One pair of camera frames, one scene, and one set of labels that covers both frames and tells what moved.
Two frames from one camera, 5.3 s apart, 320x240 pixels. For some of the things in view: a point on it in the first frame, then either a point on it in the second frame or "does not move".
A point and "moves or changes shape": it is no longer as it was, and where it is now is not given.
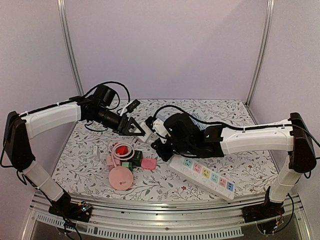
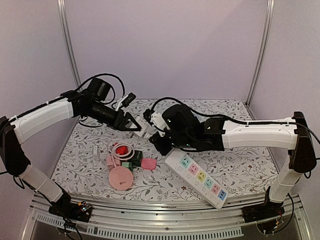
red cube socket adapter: (122, 150) does not move
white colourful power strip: (203, 174) moves or changes shape
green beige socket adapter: (127, 164) does not move
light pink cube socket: (110, 162) does not move
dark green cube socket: (137, 159) does not move
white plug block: (150, 136) moves or changes shape
